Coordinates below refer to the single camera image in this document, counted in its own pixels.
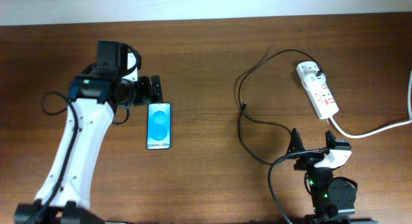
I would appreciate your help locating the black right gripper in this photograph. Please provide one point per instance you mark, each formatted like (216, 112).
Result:
(308, 160)

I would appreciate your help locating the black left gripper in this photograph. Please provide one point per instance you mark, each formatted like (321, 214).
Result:
(145, 96)

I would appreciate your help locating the blue Galaxy smartphone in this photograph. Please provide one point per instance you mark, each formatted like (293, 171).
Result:
(159, 126)

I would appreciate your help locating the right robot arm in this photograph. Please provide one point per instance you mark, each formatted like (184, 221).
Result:
(332, 197)

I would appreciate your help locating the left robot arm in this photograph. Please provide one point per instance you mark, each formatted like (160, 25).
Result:
(92, 102)

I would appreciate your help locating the white charger plug adapter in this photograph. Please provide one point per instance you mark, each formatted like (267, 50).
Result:
(311, 81)

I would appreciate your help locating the white power strip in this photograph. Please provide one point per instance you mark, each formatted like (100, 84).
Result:
(320, 97)

